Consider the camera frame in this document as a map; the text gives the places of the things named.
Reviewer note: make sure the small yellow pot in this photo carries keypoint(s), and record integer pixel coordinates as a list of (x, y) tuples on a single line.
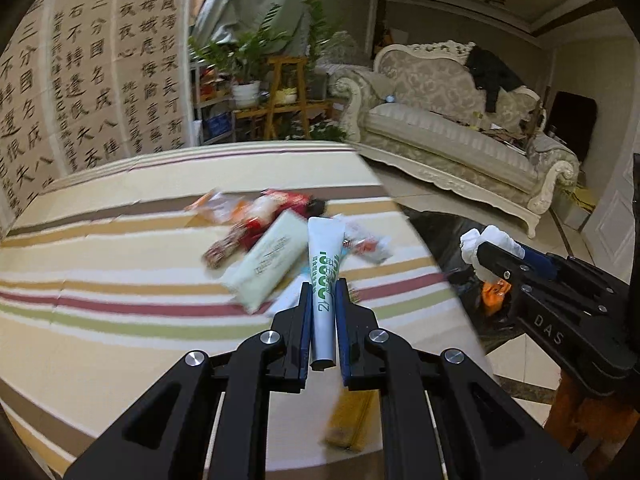
[(286, 96)]

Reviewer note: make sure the tall green plant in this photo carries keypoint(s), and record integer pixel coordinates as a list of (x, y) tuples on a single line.
[(322, 30)]

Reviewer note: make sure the metal shelf rack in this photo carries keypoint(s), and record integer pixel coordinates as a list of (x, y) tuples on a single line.
[(212, 100)]

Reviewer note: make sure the small clear colourful wrapper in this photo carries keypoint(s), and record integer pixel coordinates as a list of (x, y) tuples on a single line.
[(367, 245)]

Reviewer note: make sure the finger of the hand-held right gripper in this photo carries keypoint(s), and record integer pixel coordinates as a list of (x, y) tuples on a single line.
[(502, 267), (542, 264)]

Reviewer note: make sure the yellow packet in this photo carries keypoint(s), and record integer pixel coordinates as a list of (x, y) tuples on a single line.
[(350, 420)]

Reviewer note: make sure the white green toothpaste tube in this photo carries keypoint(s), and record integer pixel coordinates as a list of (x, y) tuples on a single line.
[(325, 270)]

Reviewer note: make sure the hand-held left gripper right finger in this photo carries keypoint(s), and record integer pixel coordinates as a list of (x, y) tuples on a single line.
[(342, 340)]

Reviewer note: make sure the potted plant in white pot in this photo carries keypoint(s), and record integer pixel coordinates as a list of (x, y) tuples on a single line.
[(246, 92)]

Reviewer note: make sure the orange white translucent wrapper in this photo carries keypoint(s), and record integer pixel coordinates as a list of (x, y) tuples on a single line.
[(210, 205)]

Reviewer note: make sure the blue plastic crate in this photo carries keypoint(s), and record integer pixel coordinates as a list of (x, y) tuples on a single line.
[(218, 124)]

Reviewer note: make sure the brown paper clutter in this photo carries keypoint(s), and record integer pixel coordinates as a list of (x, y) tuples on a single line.
[(510, 130)]

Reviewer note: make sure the black panel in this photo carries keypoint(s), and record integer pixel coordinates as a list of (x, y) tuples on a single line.
[(575, 125)]

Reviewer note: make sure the pale green wipes packet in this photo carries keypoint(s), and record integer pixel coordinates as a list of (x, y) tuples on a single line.
[(265, 260)]

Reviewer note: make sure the cardboard box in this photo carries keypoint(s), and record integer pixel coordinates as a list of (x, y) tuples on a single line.
[(572, 210)]

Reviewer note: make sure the white tissue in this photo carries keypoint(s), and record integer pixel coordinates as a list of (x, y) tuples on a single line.
[(492, 237)]

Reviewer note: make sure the orange plastic wrapper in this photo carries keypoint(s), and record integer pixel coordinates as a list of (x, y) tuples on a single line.
[(495, 297)]

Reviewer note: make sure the dark red wrapper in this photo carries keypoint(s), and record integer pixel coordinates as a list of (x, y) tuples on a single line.
[(227, 247)]

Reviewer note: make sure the wooden plant stand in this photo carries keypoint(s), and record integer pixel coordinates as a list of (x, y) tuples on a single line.
[(286, 80)]

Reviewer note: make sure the striped tablecloth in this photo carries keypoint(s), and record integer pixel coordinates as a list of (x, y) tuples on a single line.
[(125, 240)]

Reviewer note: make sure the white door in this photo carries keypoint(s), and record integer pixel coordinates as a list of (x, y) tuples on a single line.
[(612, 220)]

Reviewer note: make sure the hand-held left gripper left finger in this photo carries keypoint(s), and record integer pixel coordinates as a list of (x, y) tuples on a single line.
[(304, 340)]

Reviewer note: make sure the black trash bag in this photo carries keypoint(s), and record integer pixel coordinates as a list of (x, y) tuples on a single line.
[(440, 245)]

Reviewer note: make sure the calligraphy paper sheet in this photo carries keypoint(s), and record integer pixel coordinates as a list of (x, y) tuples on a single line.
[(25, 125), (155, 60), (85, 70)]

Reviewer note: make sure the red bottle with black cap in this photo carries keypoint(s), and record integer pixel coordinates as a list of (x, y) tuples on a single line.
[(292, 201)]

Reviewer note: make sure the ornate cream sofa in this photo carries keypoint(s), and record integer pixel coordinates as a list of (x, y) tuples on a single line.
[(440, 130)]

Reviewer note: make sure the black clothing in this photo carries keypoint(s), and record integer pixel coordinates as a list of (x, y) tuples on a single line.
[(492, 72)]

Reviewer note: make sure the person's right forearm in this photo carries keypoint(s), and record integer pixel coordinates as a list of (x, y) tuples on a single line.
[(575, 410)]

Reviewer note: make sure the low green floor plant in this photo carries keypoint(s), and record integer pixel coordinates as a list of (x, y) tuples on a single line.
[(327, 132)]

